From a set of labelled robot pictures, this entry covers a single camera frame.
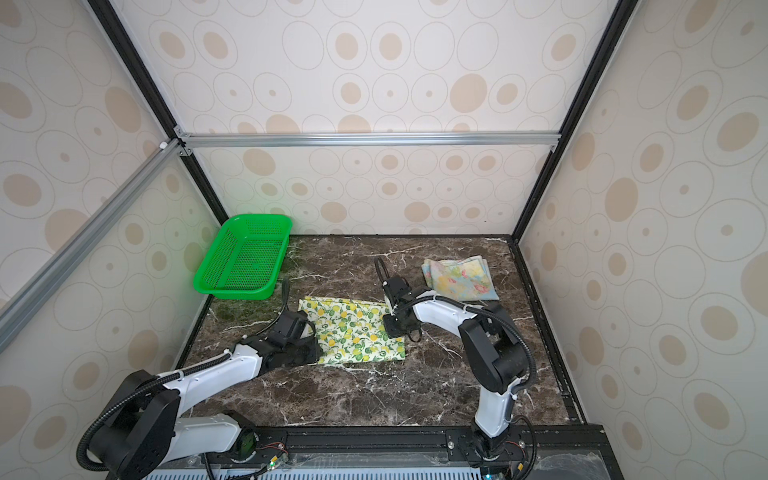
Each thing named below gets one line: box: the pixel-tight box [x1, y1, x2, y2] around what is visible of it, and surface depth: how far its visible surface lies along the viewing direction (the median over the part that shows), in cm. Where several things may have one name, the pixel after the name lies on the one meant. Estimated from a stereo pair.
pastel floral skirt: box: [421, 255, 500, 301], surface depth 108 cm
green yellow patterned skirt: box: [298, 296, 406, 365], surface depth 94 cm
